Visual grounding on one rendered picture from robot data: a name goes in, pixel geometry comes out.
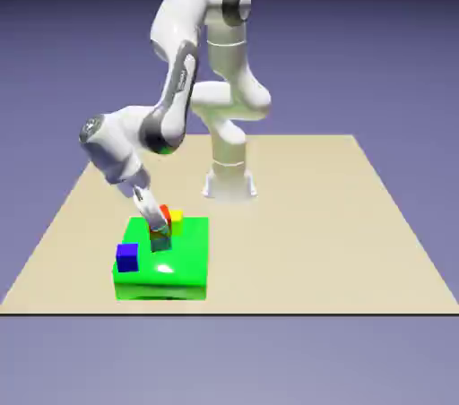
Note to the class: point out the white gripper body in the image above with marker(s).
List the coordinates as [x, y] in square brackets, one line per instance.
[148, 208]

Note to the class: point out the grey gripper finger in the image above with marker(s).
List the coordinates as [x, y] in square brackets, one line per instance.
[160, 239]

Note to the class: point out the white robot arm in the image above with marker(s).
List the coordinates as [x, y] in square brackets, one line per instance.
[229, 64]

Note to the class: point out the small red cube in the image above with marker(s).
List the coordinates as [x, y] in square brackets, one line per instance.
[165, 213]

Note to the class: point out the small yellow cube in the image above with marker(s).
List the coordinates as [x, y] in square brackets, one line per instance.
[176, 220]

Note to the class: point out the small blue cube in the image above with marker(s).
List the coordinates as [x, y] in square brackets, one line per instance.
[127, 257]

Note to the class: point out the large green box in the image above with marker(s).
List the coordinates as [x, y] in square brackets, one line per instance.
[179, 261]

